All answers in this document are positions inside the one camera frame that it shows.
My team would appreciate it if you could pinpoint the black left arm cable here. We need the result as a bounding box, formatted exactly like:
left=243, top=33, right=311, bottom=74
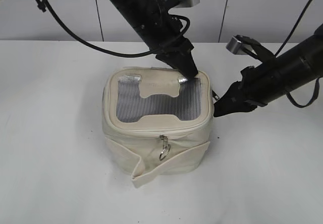
left=31, top=0, right=162, bottom=58

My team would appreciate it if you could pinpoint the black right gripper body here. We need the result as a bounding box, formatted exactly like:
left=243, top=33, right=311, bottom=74
left=240, top=36, right=318, bottom=105

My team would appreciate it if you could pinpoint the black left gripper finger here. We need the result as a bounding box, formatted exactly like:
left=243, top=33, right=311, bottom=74
left=155, top=53, right=188, bottom=75
left=177, top=38, right=198, bottom=79

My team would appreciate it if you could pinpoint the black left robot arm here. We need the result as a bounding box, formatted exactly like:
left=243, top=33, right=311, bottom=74
left=35, top=0, right=198, bottom=79

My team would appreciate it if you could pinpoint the metal zipper pull with ring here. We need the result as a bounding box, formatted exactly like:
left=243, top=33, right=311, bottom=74
left=159, top=135, right=171, bottom=161

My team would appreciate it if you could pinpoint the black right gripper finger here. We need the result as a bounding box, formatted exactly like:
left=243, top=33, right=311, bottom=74
left=214, top=81, right=246, bottom=108
left=213, top=100, right=257, bottom=118

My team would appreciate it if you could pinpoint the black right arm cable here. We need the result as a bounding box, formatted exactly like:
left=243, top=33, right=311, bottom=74
left=275, top=0, right=323, bottom=107

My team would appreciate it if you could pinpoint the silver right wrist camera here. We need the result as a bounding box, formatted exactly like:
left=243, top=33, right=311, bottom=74
left=226, top=35, right=274, bottom=61

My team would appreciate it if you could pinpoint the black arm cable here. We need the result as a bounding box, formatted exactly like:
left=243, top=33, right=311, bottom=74
left=275, top=0, right=323, bottom=107
left=31, top=0, right=162, bottom=58

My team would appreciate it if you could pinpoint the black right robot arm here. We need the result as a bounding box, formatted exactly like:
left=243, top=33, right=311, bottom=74
left=213, top=26, right=322, bottom=117

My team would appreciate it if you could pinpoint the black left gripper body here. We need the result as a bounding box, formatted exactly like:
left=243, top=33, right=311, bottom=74
left=110, top=0, right=189, bottom=54

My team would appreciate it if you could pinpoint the cream fabric zipper bag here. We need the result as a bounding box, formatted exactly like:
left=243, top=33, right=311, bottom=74
left=102, top=67, right=214, bottom=188

